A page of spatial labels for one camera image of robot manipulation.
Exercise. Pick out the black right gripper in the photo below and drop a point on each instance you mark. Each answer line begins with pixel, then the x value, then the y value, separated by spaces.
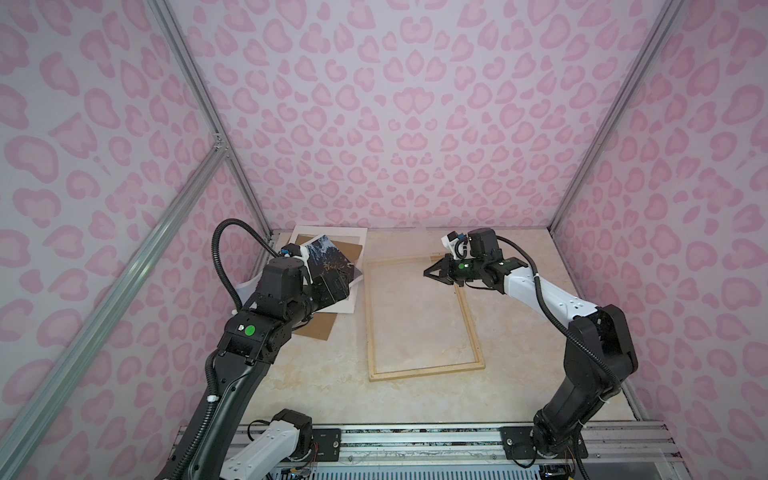
pixel 445 266

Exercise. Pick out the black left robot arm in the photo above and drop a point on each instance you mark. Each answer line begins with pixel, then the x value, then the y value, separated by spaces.
pixel 233 371

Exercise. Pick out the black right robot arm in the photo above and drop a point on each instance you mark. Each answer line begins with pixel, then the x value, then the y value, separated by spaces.
pixel 599 353

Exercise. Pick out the light wooden picture frame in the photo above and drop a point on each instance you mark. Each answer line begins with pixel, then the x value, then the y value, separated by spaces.
pixel 375 324

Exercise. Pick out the dark landscape photo print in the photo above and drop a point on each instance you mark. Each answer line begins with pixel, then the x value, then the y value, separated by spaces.
pixel 324 255

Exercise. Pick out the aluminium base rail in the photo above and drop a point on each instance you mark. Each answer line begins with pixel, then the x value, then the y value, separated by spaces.
pixel 296 449

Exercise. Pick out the diagonal aluminium strut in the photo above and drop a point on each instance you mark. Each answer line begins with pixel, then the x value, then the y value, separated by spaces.
pixel 36 418

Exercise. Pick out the white mat board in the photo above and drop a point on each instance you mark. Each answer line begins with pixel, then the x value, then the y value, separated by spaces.
pixel 337 235

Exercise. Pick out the brown cardboard backing board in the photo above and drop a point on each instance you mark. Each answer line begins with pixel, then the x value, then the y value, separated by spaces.
pixel 321 325

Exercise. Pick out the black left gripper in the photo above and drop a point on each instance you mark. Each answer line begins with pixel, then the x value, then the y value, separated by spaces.
pixel 329 296

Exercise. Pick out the clear acrylic sheet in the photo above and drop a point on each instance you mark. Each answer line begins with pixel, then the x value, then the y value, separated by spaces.
pixel 420 312

